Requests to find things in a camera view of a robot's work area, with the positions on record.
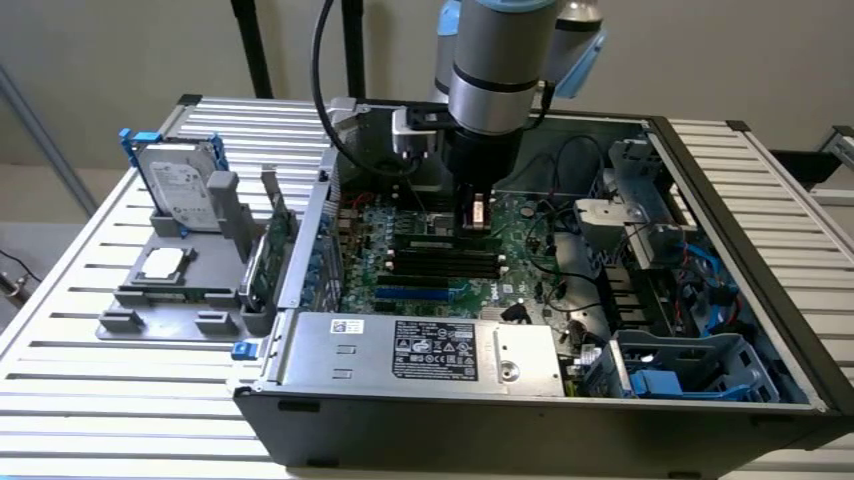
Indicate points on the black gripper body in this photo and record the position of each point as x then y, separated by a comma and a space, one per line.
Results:
480, 155

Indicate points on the green RAM stick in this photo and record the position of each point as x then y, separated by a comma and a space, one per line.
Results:
427, 242
181, 296

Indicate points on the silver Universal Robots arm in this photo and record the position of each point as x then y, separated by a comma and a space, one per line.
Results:
494, 75

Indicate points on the black RAM slot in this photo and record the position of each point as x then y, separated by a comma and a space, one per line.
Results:
444, 255
444, 264
444, 274

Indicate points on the black expansion slot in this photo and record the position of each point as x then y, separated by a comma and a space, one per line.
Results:
413, 281

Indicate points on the blue expansion slot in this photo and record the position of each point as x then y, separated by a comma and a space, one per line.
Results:
410, 294

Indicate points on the green motherboard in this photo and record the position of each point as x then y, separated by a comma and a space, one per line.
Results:
481, 295

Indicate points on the black case fan housing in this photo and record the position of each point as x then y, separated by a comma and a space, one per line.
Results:
367, 137

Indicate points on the grey metal drive cage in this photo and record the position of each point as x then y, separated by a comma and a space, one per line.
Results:
634, 165

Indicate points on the black stand pole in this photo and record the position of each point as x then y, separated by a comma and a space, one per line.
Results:
355, 50
254, 50

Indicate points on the green graphics card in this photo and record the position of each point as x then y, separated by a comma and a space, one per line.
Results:
270, 255

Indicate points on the silver power supply unit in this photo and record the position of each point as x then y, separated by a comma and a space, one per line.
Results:
347, 350

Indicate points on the grey parts rack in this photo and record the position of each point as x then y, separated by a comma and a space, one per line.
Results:
214, 265

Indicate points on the blue case latch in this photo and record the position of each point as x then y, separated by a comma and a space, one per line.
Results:
245, 350

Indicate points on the silver hard disk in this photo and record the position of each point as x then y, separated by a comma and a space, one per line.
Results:
177, 185

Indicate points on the black open PC case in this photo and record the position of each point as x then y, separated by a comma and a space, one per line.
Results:
468, 435

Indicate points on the silver CPU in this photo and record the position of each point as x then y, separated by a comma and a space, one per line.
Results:
163, 262

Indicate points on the blue disk caddy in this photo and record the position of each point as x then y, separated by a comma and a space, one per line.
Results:
146, 137

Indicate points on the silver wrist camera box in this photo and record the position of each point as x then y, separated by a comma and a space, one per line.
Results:
415, 132

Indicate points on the aluminium frame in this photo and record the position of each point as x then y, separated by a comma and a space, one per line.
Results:
834, 170

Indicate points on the grey metal post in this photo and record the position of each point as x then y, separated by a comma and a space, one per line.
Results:
47, 140

